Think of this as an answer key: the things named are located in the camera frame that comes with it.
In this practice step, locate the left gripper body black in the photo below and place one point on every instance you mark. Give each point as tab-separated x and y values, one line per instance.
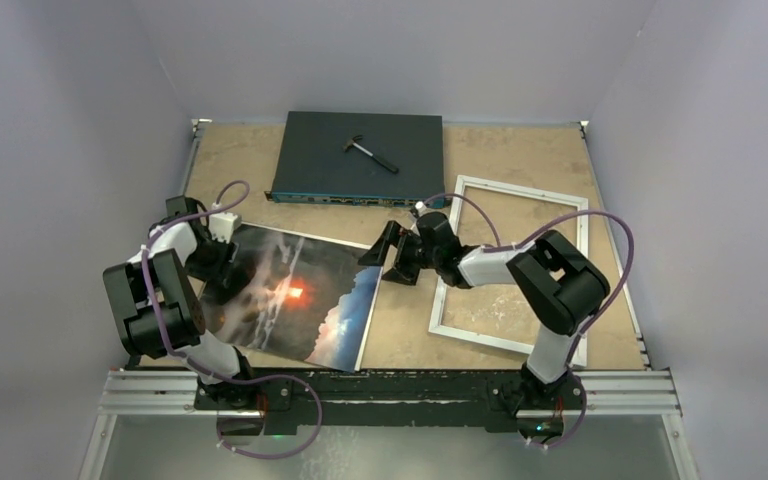
212	261

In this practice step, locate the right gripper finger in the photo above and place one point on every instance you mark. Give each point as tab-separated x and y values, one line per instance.
405	270
377	253

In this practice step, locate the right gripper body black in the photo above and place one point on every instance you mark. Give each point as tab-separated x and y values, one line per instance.
427	258

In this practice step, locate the landscape photo print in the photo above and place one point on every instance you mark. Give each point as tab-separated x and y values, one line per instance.
297	297

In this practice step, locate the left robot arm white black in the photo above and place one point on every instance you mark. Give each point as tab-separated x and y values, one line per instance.
155	308

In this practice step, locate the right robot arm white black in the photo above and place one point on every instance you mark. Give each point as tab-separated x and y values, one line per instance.
563	288

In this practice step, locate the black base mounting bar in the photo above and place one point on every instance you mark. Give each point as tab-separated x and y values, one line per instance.
497	401

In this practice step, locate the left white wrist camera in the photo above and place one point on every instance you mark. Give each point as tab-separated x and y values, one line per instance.
223	225

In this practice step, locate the dark network switch box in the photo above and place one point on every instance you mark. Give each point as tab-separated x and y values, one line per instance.
312	168

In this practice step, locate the small black-handled hammer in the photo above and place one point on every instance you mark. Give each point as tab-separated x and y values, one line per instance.
355	143

